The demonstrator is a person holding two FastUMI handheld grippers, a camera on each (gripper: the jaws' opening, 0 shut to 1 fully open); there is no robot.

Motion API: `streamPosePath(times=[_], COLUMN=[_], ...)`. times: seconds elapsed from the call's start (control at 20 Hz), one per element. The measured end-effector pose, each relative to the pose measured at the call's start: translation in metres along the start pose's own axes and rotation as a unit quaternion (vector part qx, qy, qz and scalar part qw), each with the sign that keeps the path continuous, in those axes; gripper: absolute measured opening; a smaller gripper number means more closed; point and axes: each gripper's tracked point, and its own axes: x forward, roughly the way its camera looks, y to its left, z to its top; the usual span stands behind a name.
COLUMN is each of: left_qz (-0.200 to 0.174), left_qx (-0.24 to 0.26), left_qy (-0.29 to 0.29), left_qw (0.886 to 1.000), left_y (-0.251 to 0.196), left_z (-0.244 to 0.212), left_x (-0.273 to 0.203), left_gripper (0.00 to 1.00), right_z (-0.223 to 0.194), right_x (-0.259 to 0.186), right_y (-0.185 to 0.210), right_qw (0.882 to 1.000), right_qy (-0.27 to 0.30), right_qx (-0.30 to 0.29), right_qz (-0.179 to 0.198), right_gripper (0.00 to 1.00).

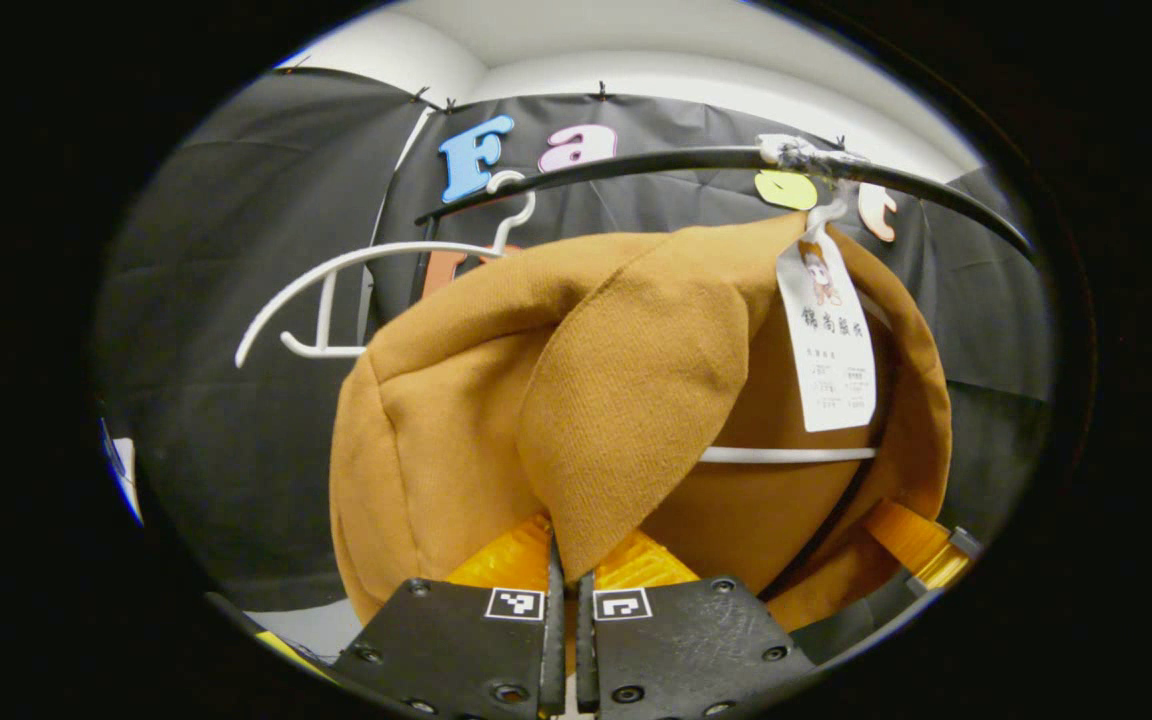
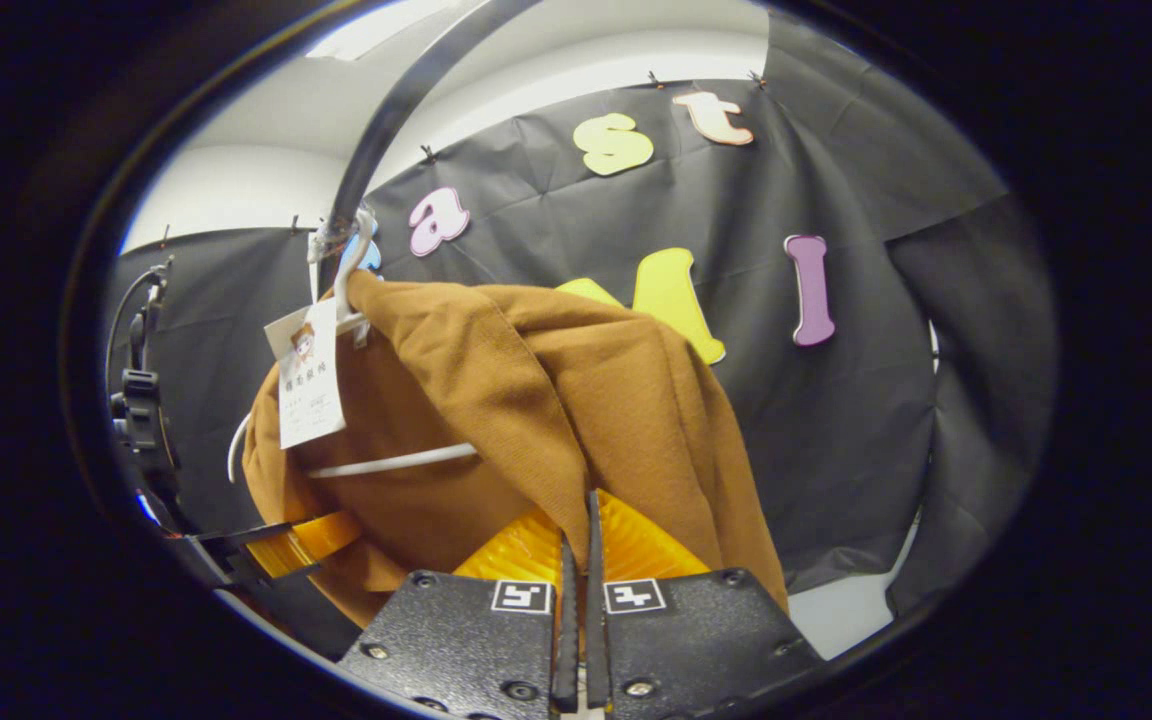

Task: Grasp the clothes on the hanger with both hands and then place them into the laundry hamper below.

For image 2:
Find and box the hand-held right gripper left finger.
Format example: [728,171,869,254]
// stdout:
[336,503,579,716]

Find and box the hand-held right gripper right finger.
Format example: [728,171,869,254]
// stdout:
[584,488,827,719]

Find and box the brown shirt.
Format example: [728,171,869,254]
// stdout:
[241,268,792,629]

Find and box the white plastic hanger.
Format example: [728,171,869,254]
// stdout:
[226,412,255,484]

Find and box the white hanger with tie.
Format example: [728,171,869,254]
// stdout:
[304,205,482,481]

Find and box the white hanger tie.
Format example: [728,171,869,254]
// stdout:
[306,203,379,269]

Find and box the white paper tag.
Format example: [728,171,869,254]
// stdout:
[264,296,349,451]

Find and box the black backdrop cloth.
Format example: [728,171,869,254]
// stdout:
[101,10,1057,616]

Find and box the row of black cloth clips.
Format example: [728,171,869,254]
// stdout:
[158,68,767,246]

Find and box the black clothes rail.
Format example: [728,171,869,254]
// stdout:
[319,0,542,263]

